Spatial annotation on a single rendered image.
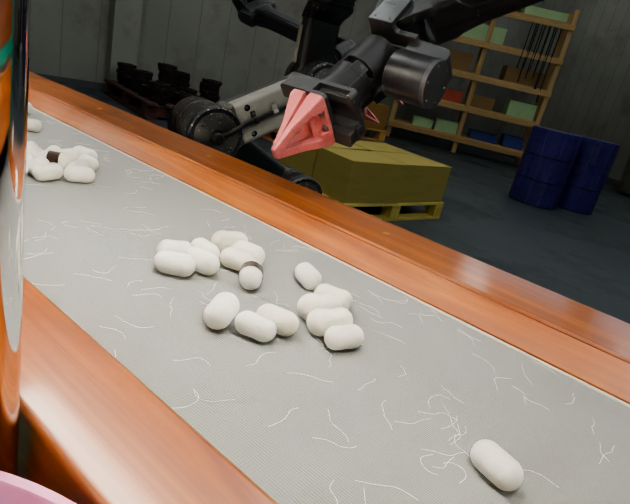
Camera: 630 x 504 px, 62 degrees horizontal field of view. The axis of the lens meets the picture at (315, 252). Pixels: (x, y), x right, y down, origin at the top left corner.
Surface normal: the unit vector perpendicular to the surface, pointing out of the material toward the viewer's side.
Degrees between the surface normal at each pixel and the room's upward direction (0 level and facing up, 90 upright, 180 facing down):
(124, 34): 90
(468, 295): 45
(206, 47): 90
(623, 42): 90
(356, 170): 90
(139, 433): 0
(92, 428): 0
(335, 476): 0
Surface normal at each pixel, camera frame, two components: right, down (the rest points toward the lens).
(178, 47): 0.56, 0.40
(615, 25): -0.80, 0.04
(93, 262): 0.22, -0.91
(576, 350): -0.29, -0.54
